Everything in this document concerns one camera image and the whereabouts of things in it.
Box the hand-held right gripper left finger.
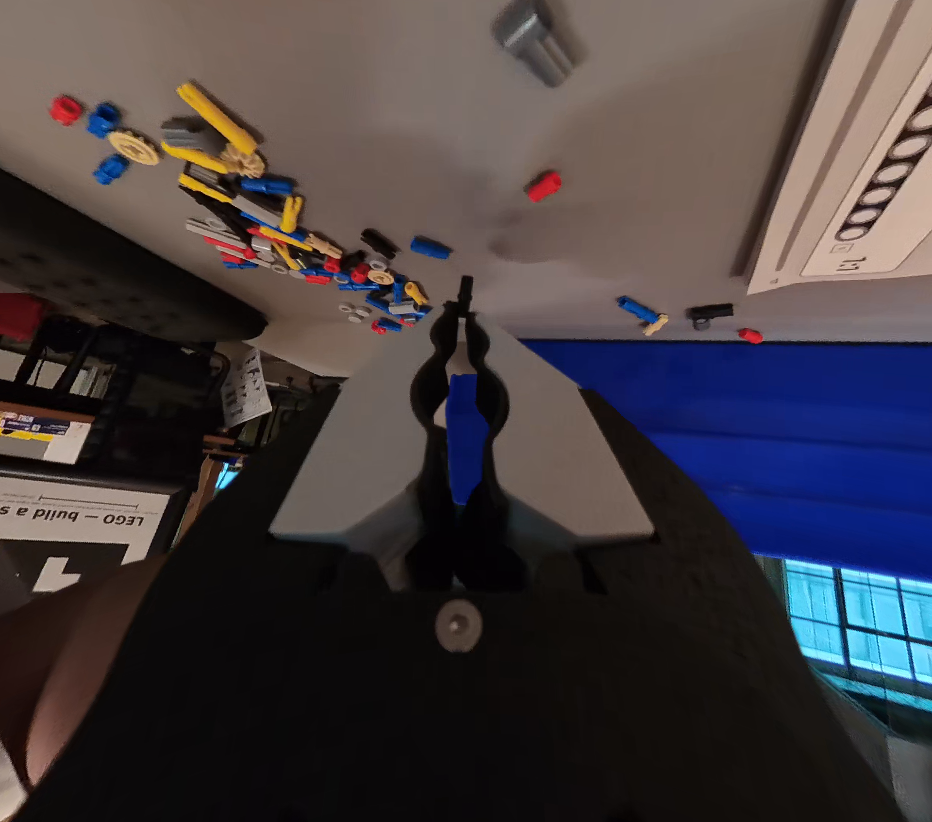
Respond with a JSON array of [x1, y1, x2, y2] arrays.
[[268, 301, 461, 593]]

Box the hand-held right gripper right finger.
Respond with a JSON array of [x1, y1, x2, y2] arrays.
[[466, 311, 656, 591]]

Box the lego instruction booklet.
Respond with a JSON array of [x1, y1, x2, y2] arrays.
[[744, 0, 932, 296]]

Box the person's right forearm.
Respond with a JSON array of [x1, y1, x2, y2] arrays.
[[0, 556, 168, 790]]

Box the scattered small lego pieces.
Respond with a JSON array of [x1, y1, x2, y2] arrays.
[[50, 81, 434, 335]]

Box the dark grey lego piece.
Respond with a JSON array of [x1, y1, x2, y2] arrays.
[[491, 0, 583, 89]]

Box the white printed leaflet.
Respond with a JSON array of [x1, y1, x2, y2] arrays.
[[218, 347, 274, 430]]

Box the blue plastic bin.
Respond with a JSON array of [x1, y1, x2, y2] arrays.
[[446, 340, 932, 579]]

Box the black metal rack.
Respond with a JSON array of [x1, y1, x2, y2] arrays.
[[15, 319, 230, 473]]

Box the brown labelled box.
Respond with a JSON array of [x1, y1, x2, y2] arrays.
[[0, 403, 96, 466]]

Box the red container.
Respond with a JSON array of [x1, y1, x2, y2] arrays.
[[0, 294, 46, 342]]

